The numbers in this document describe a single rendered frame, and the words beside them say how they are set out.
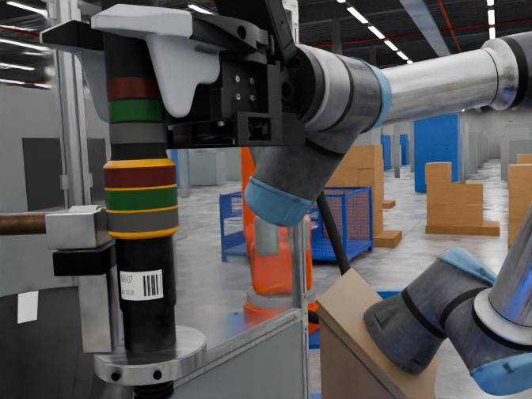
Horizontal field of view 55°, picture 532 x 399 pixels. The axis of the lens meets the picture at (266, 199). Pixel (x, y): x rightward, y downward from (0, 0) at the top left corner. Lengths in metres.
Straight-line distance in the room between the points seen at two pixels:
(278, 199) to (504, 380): 0.49
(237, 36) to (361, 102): 0.20
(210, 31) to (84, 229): 0.14
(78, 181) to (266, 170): 0.66
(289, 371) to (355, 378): 0.89
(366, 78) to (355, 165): 7.77
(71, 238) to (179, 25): 0.14
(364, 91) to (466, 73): 0.24
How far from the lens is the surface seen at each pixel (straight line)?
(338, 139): 0.52
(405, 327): 0.99
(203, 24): 0.32
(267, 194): 0.55
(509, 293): 0.83
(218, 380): 1.55
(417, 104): 0.69
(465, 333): 0.91
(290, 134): 0.42
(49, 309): 0.52
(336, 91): 0.45
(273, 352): 1.74
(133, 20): 0.29
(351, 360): 0.96
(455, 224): 9.54
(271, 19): 0.40
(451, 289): 0.95
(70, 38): 0.33
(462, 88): 0.72
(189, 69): 0.32
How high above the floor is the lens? 1.55
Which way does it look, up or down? 5 degrees down
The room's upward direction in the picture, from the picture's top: 2 degrees counter-clockwise
